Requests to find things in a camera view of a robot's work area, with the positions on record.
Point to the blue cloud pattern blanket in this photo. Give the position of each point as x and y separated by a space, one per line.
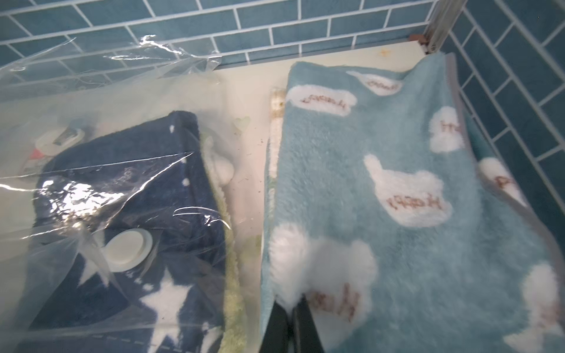
478 142

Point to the right aluminium corner post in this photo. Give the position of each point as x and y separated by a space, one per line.
443 17

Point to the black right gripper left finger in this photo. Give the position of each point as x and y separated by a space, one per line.
276 336

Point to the clear plastic vacuum bag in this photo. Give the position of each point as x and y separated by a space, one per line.
102 94

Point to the navy blue star blanket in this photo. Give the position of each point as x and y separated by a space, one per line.
151 176

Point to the light blue cloud blanket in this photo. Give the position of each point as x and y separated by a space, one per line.
400 240

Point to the white round bag valve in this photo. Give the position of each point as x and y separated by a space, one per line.
128 249

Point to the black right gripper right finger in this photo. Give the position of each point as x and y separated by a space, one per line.
305 335

